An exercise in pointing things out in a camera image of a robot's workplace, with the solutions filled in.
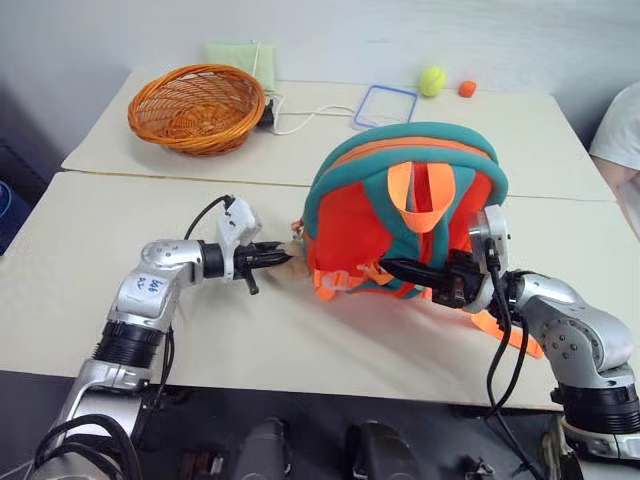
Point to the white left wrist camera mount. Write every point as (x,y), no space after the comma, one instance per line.
(239,216)

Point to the orange and teal backpack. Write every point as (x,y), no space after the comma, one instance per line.
(350,220)

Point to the light green cloth pouch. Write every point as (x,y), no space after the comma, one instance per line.
(235,57)

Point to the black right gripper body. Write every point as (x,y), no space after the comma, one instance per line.
(457,280)

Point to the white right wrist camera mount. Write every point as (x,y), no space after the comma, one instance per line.
(496,227)

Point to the black plug adapter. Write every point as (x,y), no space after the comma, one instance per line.
(269,112)

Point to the dark rounded shape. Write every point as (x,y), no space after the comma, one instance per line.
(262,450)
(382,452)

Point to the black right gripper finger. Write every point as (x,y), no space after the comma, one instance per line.
(415,269)
(422,284)

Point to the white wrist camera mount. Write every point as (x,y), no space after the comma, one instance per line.
(496,227)
(239,216)

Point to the small orange ball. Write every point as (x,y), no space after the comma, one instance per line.
(467,88)

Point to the clear lid with blue rim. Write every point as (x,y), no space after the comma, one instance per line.
(385,107)

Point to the person in white clothes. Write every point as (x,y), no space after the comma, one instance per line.
(620,140)

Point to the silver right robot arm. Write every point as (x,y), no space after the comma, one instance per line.
(580,325)

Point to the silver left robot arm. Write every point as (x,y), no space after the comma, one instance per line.
(150,290)

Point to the orange wicker basket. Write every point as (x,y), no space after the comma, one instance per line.
(195,107)

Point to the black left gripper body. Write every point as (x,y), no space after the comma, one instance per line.
(246,260)

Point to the yellow tennis ball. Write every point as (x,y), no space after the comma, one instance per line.
(432,81)

